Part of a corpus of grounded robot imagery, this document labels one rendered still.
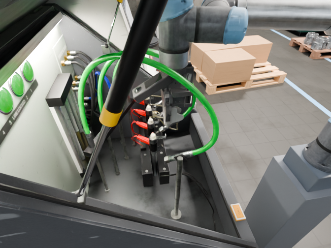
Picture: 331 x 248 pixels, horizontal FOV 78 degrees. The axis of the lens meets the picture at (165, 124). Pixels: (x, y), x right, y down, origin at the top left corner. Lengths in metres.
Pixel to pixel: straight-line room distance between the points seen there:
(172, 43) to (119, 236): 0.40
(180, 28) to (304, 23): 0.34
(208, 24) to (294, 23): 0.26
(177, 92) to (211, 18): 0.19
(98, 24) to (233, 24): 0.54
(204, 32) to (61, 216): 0.42
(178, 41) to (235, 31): 0.12
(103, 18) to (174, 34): 0.43
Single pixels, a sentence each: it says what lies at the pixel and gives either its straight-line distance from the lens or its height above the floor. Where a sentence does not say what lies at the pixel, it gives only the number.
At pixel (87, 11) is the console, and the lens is 0.87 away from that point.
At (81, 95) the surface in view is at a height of 1.30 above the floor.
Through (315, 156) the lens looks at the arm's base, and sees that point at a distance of 1.05.
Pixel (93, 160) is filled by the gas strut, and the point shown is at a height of 1.39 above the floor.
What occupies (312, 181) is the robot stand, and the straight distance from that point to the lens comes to 1.06.
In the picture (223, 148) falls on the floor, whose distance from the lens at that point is 2.23.
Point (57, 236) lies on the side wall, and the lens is 0.37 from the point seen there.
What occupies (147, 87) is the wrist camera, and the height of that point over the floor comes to 1.31.
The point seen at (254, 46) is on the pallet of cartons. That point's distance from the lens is 3.64.
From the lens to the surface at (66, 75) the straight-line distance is 0.72.
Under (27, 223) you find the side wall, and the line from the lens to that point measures 0.34.
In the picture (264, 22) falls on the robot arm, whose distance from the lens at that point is 0.64.
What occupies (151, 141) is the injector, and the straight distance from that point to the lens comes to 0.68.
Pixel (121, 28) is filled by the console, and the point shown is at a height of 1.36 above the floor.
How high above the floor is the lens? 1.59
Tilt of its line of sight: 41 degrees down
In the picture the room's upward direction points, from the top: straight up
